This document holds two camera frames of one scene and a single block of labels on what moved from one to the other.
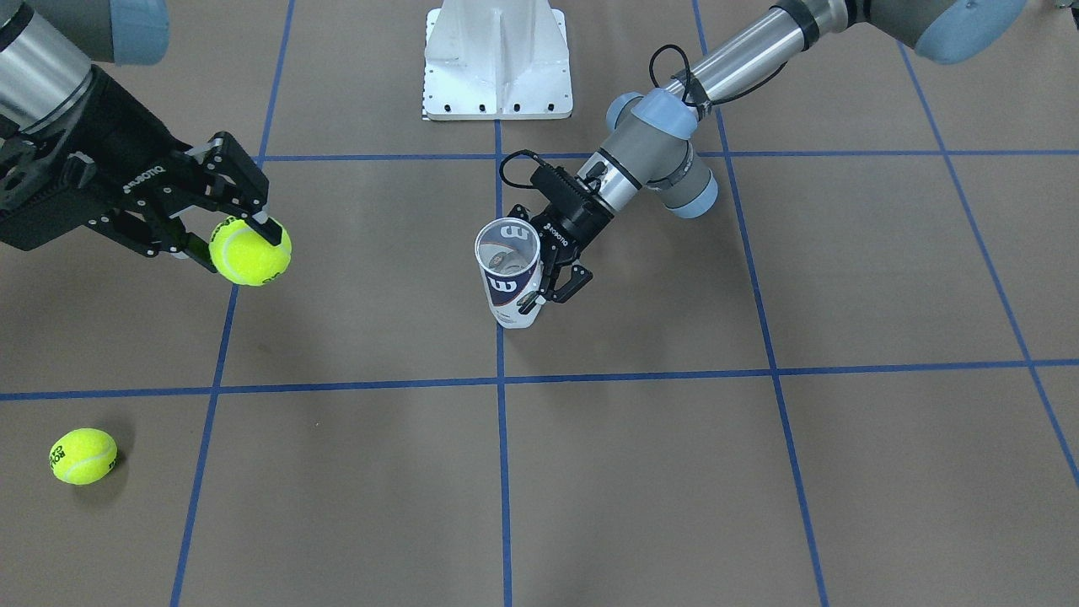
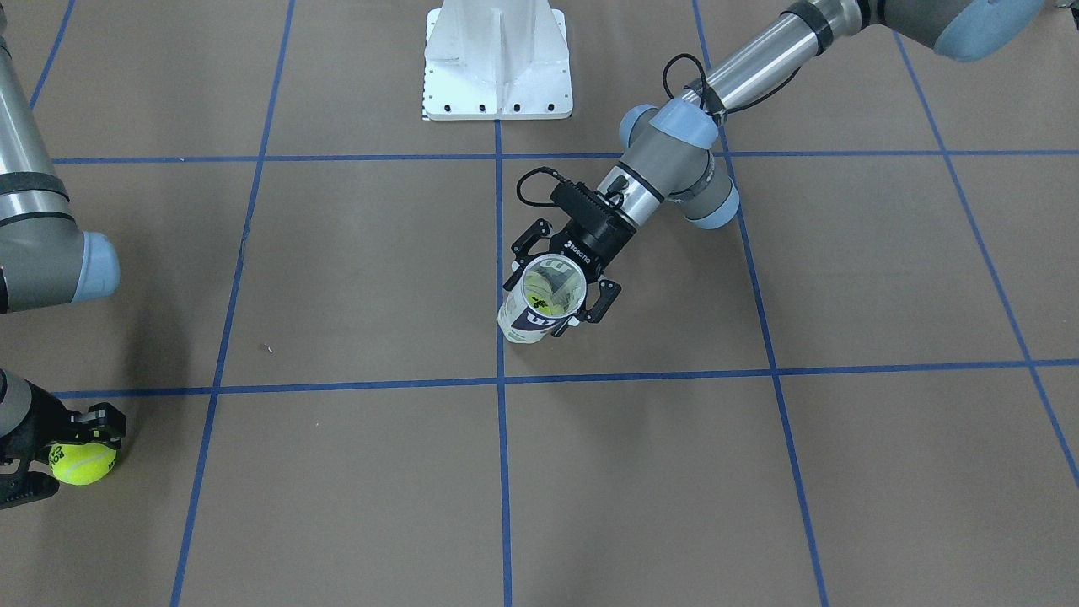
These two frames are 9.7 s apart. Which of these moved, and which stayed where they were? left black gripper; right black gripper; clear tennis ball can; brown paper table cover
Moved: right black gripper; clear tennis ball can; left black gripper
Stayed: brown paper table cover
